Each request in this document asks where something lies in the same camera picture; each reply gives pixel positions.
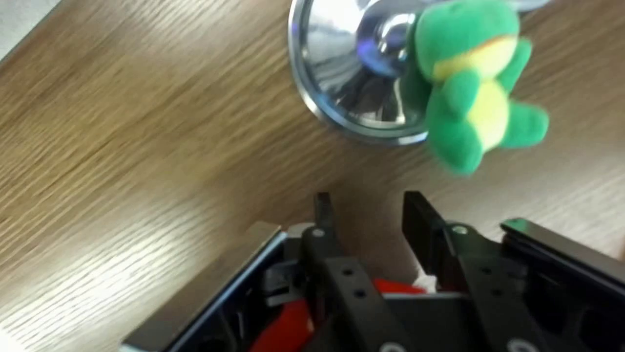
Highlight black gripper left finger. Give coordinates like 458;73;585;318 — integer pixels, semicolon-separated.
120;191;401;352

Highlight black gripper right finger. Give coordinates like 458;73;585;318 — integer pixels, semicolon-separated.
401;191;625;352

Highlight green frog plush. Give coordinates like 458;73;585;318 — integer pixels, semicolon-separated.
399;0;552;179

